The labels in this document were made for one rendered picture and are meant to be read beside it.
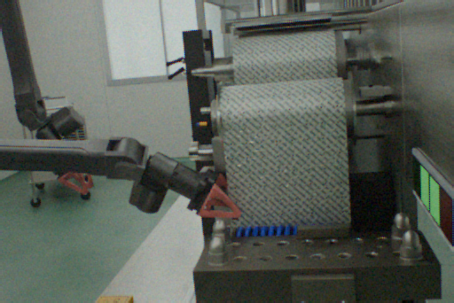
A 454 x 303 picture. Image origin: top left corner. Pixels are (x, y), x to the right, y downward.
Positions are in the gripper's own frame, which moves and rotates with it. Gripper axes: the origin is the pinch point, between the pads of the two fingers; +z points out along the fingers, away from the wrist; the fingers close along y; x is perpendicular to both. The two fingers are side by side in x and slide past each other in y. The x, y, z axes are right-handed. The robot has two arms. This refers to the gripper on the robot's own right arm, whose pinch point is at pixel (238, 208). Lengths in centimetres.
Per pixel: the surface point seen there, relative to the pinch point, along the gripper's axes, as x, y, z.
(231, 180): 4.7, 0.3, -3.7
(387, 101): 31.7, -3.9, 15.8
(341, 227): 8.1, 6.3, 18.1
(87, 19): -65, -559, -245
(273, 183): 8.0, 0.3, 3.8
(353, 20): 44, -39, 5
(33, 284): -179, -202, -84
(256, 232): -1.4, 3.6, 5.1
